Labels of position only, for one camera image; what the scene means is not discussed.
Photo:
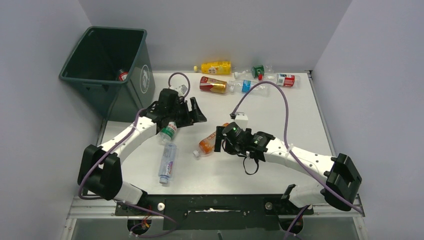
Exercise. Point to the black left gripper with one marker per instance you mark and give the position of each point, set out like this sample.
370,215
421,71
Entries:
190,118

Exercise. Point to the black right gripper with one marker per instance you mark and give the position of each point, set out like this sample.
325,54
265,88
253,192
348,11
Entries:
220,136

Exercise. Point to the orange drink bottle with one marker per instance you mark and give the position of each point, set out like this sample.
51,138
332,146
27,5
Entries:
206,146

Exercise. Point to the clear bottle blue label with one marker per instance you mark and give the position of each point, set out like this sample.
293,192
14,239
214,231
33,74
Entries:
243,86

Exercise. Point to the clear bottle red white label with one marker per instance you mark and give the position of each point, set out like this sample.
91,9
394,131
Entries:
122,75

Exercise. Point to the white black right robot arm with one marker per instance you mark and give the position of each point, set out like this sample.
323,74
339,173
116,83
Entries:
337,178

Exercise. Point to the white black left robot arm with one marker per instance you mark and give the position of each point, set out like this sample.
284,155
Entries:
101,166

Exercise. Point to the dark green plastic bin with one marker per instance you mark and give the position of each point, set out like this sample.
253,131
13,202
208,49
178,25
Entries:
92,70

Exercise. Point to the red gold tea bottle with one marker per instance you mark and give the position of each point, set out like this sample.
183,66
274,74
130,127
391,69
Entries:
212,85

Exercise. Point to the green cap water bottle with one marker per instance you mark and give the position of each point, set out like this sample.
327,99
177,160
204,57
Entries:
167,133

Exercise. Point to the purple label Ganten bottle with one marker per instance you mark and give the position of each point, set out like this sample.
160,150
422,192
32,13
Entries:
167,161

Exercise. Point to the yellow juice bottle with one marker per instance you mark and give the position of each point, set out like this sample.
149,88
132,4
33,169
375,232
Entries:
214,68

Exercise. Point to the clear bottle green label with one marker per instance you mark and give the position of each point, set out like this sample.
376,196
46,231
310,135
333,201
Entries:
253,72

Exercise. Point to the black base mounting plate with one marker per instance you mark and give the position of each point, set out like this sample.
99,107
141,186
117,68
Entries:
270,212

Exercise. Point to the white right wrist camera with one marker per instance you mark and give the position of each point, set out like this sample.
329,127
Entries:
241,119

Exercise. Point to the aluminium frame rail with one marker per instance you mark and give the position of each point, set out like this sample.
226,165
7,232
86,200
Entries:
96,220

